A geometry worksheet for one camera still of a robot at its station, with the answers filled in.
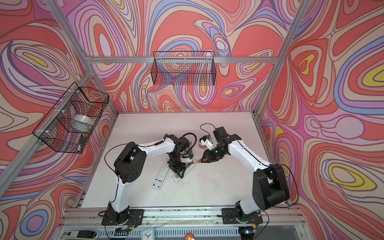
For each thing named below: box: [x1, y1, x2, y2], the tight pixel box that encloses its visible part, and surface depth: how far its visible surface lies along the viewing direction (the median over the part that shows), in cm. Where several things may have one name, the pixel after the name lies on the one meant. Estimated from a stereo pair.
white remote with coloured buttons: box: [151, 158, 170, 190], surface depth 88 cm
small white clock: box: [141, 227, 156, 240], surface depth 69 cm
